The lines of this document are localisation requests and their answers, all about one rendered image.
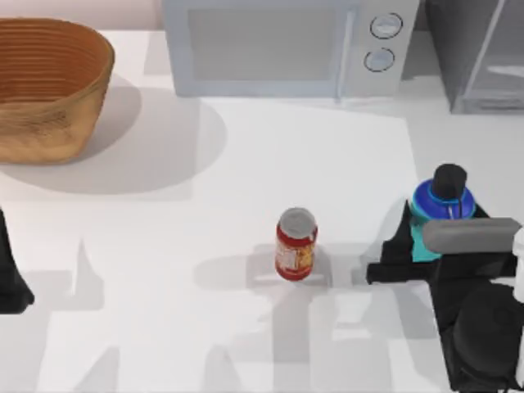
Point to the woven brown basket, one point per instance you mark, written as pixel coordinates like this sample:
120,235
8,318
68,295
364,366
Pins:
49,118

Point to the red jar with grey lid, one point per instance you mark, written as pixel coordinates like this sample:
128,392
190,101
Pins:
295,254

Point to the pale microwave oven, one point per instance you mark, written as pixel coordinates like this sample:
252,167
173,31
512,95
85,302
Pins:
380,84

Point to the microwave door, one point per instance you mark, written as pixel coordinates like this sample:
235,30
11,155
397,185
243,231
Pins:
262,45

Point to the blue bottle with black cap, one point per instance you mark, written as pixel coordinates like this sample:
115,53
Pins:
425,198

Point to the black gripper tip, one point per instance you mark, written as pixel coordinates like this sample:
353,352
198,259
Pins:
12,282

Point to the round microwave knob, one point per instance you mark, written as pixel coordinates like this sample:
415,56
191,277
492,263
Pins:
387,25
379,60

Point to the grey cabinet with dark inside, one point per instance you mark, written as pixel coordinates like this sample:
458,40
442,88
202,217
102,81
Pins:
454,49

